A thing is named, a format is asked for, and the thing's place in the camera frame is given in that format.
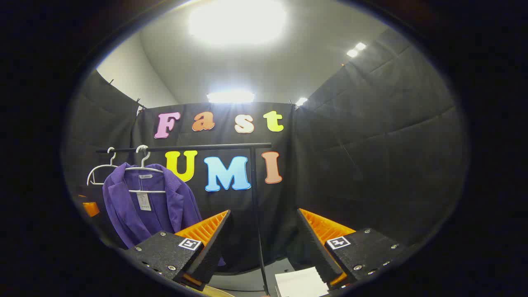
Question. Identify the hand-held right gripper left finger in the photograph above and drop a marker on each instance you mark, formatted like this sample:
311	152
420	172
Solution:
214	247

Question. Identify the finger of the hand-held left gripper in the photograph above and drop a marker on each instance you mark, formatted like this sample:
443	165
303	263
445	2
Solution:
90	208

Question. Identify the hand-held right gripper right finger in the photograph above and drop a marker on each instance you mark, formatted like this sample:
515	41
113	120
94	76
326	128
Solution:
315	251

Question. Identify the purple jacket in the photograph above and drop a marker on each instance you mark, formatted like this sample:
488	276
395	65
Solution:
123	206

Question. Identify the white plastic hanger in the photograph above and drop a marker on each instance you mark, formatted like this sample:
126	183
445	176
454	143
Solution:
112	161
142	164

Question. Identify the black clothes rack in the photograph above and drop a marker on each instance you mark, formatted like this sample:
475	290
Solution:
206	147

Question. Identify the black backdrop cloth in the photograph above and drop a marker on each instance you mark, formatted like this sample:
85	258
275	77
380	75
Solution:
371	144

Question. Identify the small ceiling light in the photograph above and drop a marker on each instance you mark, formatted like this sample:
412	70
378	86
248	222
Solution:
361	46
352	53
301	101

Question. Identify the ceiling light panel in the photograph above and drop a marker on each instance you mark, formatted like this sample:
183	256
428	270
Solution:
237	20
231	97

